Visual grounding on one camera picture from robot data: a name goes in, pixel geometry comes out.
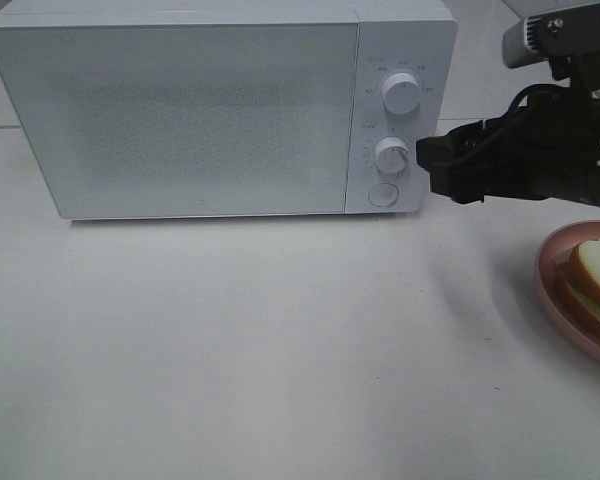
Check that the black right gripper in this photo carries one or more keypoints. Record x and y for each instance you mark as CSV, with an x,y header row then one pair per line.
x,y
557,138

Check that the pink round plate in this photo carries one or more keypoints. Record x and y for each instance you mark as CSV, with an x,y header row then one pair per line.
x,y
556,243

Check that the toy sandwich with bread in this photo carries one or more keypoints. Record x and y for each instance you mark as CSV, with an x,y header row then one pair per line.
x,y
577,283

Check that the white microwave door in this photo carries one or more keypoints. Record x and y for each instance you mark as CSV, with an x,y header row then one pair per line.
x,y
185,121

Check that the upper white microwave knob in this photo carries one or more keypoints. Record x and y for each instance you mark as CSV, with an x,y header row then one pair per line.
x,y
400,92

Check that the white microwave oven body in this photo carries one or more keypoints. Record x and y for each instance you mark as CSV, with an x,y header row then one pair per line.
x,y
416,36

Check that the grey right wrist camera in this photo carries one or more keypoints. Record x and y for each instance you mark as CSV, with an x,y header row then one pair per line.
x,y
551,29

